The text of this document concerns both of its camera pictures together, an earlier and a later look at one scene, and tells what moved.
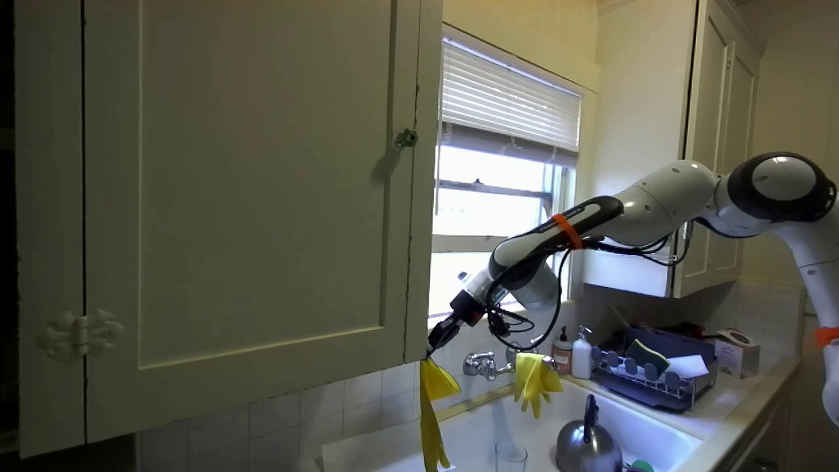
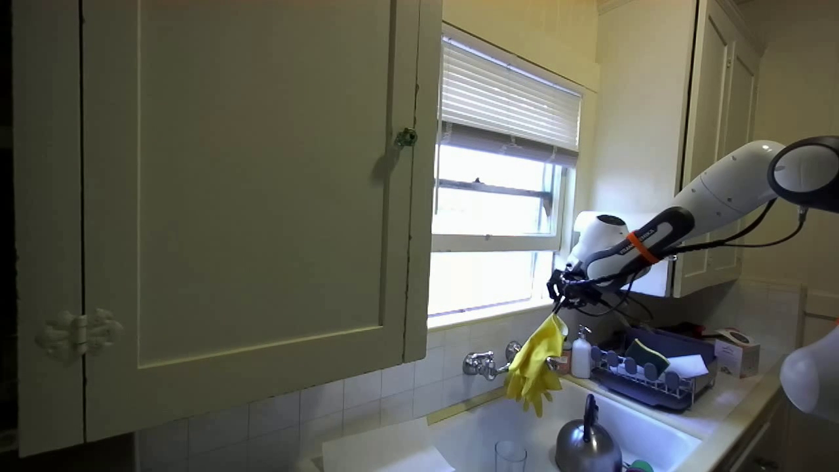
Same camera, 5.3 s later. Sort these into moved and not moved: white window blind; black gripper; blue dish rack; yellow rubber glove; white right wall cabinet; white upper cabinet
Moved: black gripper; yellow rubber glove
Not moved: white upper cabinet; blue dish rack; white right wall cabinet; white window blind
